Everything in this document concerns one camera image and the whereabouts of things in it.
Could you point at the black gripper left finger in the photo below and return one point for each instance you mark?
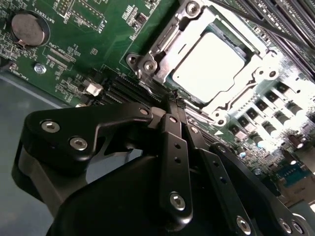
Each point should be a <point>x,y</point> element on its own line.
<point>73,125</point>

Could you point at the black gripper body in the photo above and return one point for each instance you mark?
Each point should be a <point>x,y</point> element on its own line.
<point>118,204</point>

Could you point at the metal socket cover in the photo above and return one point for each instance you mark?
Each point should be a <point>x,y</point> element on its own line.
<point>182,51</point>

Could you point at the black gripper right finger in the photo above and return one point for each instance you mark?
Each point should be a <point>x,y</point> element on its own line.
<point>221,177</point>

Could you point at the silver CPU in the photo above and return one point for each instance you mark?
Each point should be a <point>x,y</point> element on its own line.
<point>209,64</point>

